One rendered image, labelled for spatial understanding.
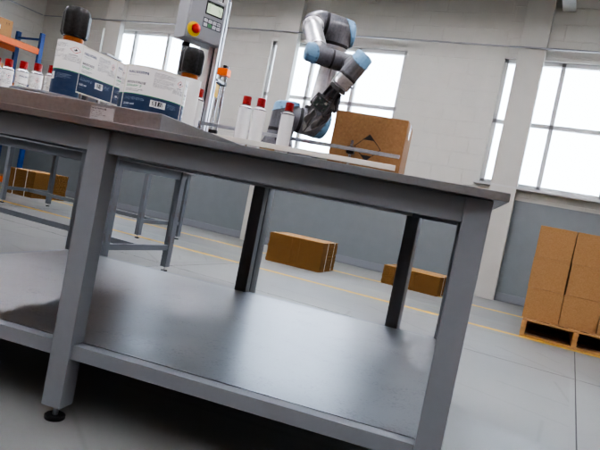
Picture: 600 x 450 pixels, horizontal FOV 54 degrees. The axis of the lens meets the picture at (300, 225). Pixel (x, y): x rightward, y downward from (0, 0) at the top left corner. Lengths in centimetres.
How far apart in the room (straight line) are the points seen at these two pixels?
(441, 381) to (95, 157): 105
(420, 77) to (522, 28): 130
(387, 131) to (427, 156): 519
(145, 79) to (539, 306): 394
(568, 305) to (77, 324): 407
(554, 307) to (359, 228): 336
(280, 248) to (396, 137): 412
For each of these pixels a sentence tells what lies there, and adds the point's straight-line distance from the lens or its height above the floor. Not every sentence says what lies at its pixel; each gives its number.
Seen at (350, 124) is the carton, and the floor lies 107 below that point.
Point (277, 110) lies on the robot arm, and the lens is 265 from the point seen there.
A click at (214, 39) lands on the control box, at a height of 131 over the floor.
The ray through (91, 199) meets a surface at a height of 62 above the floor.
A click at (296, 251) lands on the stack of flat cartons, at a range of 635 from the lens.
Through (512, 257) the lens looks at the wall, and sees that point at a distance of 738.
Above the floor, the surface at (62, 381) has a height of 12.
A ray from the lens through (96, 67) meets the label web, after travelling 208.
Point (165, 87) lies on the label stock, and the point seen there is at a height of 98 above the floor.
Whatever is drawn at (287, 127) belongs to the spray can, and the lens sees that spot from 231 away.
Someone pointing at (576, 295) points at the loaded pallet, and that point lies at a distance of 512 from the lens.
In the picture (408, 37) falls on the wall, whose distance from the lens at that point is 806.
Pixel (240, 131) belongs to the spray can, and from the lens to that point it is 236.
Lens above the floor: 73
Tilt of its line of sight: 3 degrees down
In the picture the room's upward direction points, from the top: 11 degrees clockwise
